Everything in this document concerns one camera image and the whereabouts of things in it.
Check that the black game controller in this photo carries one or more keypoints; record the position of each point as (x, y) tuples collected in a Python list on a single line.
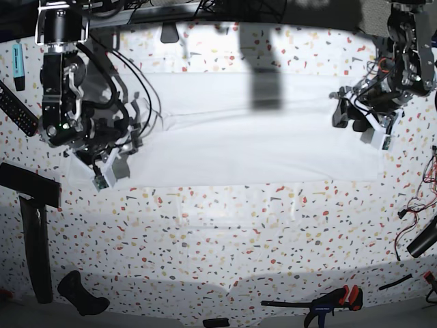
[(71, 288)]

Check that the black and red bar clamp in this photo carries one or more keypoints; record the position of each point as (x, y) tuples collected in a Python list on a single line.
[(341, 298)]

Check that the small black box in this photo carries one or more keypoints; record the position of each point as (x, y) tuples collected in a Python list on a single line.
[(216, 323)]

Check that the black remote control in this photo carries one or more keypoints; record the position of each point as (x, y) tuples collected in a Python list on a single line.
[(18, 112)]

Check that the terrazzo pattern tablecloth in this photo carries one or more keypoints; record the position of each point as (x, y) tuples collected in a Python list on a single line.
[(194, 253)]

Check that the small red black connector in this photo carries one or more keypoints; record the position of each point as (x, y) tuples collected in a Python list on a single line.
[(429, 278)]

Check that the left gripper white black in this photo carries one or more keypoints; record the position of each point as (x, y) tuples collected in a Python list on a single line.
[(377, 128)]

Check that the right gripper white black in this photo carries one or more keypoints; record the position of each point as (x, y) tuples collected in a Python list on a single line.
[(98, 157)]

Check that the blue highlighter pen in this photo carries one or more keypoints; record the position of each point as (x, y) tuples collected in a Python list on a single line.
[(18, 67)]

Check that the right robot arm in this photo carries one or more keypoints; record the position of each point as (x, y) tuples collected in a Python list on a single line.
[(62, 27)]

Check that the black cylinder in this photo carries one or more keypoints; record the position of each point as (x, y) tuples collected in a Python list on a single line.
[(423, 241)]

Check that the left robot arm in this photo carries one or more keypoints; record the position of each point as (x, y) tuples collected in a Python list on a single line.
[(404, 67)]

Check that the white T-shirt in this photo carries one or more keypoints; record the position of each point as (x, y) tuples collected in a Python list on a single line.
[(218, 129)]

